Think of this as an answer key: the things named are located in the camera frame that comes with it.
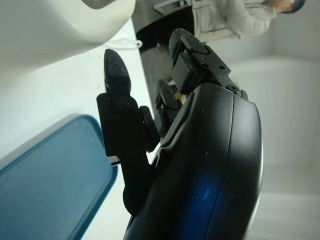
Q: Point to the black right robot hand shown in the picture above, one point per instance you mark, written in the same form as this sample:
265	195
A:
212	150

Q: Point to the person in beige jacket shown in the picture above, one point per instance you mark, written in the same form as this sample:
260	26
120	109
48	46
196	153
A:
225	20

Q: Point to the grey metal shelf rack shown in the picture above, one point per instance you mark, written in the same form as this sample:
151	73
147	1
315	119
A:
165	6

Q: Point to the blue plastic tray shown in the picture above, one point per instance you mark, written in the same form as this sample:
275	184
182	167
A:
50	185

